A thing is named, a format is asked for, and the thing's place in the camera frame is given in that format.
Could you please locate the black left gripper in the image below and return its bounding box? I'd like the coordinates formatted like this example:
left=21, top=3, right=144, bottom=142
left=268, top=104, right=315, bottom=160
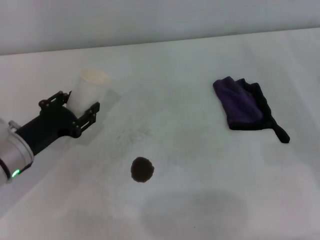
left=15, top=90, right=101, bottom=156

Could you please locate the white paper cup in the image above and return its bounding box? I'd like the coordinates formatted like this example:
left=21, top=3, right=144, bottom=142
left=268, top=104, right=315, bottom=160
left=66, top=67, right=111, bottom=118

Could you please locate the purple rag with black edge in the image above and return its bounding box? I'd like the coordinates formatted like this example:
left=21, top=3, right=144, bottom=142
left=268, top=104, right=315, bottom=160
left=212, top=76, right=291, bottom=144

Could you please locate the black water stain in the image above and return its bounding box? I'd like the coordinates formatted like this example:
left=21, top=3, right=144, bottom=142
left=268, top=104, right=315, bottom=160
left=130, top=156, right=155, bottom=183

